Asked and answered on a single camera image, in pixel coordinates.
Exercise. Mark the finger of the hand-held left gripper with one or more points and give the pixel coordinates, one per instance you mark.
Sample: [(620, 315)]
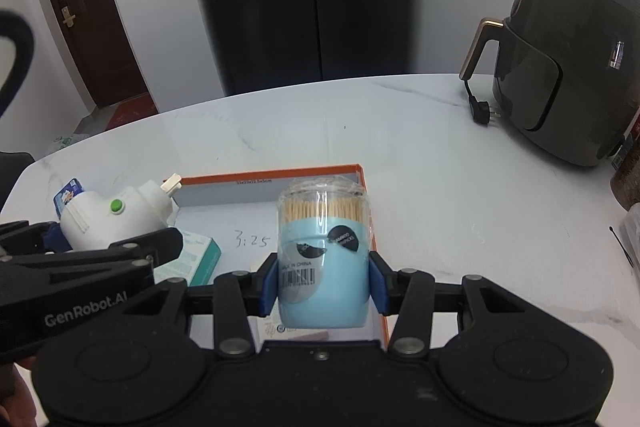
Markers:
[(160, 244), (52, 239)]

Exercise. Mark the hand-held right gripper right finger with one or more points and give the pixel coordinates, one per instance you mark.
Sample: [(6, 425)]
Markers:
[(378, 287)]

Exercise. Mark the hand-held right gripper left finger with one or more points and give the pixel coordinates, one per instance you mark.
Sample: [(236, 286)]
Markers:
[(270, 282)]

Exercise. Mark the teal and white box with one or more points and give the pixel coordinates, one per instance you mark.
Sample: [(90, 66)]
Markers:
[(200, 257)]

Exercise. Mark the white plug-in vaporizer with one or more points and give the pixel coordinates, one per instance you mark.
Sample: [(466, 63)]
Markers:
[(115, 227)]

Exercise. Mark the light blue toothpick holder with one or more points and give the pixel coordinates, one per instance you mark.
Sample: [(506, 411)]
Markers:
[(320, 257)]

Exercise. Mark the orange-edged cardboard tray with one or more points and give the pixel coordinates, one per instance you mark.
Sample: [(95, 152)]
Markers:
[(250, 217)]

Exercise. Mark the blue printed box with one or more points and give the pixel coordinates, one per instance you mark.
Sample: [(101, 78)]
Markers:
[(67, 197)]

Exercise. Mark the black chair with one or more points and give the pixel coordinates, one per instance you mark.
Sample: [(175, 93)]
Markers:
[(12, 172)]

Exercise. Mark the white plastic bag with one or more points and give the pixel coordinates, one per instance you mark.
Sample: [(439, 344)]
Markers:
[(70, 142)]

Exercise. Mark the red doormat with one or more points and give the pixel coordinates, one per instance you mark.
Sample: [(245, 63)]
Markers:
[(132, 112)]

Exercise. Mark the dark brown door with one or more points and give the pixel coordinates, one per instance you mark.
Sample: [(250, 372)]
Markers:
[(85, 7)]

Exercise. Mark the thin black stick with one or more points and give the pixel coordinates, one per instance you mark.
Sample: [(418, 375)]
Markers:
[(622, 243)]

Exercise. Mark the clear plastic bag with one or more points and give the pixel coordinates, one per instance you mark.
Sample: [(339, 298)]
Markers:
[(632, 227)]

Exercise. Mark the glass jar with dark contents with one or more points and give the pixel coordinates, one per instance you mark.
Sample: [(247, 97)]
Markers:
[(627, 182)]

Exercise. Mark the black refrigerator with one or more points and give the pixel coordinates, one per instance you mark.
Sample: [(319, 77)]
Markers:
[(300, 7)]

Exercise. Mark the dark air fryer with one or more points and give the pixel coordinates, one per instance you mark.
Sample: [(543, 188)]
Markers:
[(560, 57)]

